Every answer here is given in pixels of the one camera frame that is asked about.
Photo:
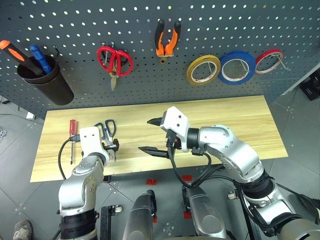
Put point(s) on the red tape roll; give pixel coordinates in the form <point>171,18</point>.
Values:
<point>262,56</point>

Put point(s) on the grey shoe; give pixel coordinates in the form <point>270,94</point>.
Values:
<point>23,230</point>

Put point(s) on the dark grey rounded shape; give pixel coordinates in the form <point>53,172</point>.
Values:
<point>140,217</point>

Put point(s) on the black pegboard hook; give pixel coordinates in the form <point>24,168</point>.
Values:
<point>57,51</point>

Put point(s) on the black wheeled stand base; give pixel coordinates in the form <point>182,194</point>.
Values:
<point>107,220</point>

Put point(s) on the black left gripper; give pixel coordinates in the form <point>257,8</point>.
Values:
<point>107,147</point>

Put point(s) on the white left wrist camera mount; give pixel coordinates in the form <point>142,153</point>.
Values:
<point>91,141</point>

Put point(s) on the blue tape roll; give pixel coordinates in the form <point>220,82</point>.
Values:
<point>226,59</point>

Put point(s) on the yellow tape roll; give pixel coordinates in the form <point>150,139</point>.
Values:
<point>192,70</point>

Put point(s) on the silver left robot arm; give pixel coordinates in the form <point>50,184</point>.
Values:
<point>80,185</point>

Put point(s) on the dark grey perforated pegboard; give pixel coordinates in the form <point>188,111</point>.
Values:
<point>155,85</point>

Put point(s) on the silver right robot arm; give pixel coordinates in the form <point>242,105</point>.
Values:
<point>232,152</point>

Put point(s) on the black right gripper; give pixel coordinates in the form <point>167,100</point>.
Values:
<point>173,140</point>

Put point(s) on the silver grey rounded shape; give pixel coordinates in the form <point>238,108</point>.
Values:
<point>205,215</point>

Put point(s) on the orange black pliers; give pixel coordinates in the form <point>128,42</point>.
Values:
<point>173,40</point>

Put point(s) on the black plastic tool cup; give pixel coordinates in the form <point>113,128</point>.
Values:
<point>53,86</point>

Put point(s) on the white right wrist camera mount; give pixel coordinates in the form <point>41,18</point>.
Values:
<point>178,122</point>

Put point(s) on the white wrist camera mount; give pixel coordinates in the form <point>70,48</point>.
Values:
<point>91,141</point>
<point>178,122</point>

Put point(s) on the metal pegboard tape hook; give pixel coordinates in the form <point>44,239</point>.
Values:
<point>282,62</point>

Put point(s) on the dark olive robot torso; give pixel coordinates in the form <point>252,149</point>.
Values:
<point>302,231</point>

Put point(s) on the black box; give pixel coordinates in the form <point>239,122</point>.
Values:
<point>311,87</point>

